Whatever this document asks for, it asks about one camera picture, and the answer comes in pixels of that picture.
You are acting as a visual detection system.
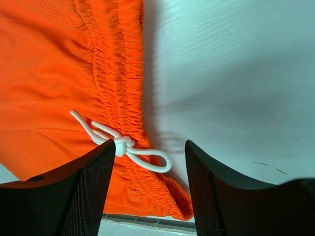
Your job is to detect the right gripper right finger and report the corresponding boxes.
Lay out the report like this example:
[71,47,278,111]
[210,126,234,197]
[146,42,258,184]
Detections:
[185,140,315,236]

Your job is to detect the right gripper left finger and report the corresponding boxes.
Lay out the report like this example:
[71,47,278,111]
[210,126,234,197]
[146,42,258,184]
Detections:
[0,140,116,236]

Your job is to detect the orange shorts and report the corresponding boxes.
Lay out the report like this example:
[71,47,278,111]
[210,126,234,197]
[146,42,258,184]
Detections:
[0,0,194,221]

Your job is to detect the aluminium rail frame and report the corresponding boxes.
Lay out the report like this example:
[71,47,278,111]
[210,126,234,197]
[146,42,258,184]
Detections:
[102,214,196,233]

